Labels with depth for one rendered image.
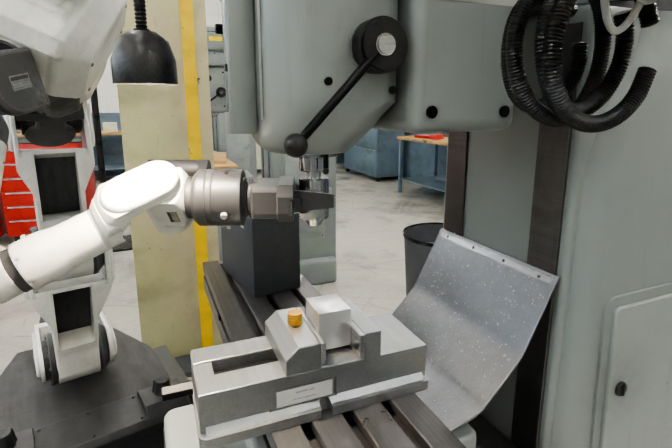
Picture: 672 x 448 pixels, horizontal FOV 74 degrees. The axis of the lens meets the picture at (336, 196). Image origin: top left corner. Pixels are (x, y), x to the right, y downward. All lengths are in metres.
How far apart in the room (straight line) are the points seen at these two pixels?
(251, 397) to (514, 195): 0.56
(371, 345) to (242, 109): 0.39
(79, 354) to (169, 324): 1.21
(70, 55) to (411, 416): 0.79
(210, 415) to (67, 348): 0.82
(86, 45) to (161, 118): 1.47
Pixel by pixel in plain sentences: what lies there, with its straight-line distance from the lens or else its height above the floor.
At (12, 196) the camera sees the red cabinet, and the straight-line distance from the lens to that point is 5.39.
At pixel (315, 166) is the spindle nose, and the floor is 1.29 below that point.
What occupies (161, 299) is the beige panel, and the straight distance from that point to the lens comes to 2.58.
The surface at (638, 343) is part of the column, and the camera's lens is 0.97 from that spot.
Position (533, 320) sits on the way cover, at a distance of 0.84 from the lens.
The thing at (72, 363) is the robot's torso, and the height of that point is 0.69.
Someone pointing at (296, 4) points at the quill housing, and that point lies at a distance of 0.60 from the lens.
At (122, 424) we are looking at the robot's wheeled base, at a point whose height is 0.59.
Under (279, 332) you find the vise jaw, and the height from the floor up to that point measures 1.05.
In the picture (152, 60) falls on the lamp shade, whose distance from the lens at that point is 0.56.
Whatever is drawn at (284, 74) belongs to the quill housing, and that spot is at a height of 1.42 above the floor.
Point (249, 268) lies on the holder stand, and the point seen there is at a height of 1.01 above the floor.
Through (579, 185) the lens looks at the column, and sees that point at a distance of 0.80.
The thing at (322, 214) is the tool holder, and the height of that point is 1.21.
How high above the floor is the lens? 1.38
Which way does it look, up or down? 12 degrees down
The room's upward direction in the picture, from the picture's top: straight up
